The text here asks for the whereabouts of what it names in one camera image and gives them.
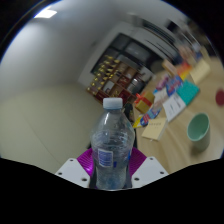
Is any white book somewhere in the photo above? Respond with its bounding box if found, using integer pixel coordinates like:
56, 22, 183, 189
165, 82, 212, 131
162, 91, 187, 123

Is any colourful blue book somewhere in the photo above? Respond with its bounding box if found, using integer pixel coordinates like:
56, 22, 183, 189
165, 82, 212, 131
133, 101, 164, 129
164, 75, 184, 98

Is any yellow gift box red ribbon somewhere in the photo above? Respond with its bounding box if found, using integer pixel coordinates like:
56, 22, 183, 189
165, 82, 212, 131
134, 91, 156, 114

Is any flat round red coaster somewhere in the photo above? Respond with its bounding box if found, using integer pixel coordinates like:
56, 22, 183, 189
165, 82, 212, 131
215, 87, 224, 107

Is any small orange box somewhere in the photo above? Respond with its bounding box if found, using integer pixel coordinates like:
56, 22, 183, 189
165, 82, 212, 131
162, 59, 178, 76

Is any dark glass door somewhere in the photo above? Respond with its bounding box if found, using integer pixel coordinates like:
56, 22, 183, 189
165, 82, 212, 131
109, 33, 181, 78

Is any clear plastic water bottle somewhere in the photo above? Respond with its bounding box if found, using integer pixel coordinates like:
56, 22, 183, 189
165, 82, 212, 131
89, 97, 136, 191

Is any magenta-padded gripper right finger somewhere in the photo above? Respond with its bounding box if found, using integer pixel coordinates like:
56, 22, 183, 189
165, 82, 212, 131
124, 147, 169, 189

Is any beige book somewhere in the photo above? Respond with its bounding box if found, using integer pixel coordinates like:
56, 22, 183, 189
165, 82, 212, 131
141, 117, 169, 142
189, 59, 212, 85

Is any ceiling light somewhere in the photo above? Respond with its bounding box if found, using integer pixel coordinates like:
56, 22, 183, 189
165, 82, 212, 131
33, 8, 58, 19

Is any red orange book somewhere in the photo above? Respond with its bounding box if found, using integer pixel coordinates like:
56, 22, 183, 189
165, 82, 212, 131
175, 61, 193, 79

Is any teal book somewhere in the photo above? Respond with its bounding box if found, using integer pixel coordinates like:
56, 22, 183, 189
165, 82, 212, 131
175, 79, 200, 106

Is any wooden shelf unit with trophies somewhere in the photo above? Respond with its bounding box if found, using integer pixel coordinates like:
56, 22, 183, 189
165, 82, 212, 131
86, 54, 144, 104

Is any pale green cup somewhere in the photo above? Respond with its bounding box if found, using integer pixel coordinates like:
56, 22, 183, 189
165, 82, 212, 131
186, 112, 211, 152

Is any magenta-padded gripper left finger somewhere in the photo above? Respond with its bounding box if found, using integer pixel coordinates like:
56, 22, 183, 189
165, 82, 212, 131
54, 147, 98, 189

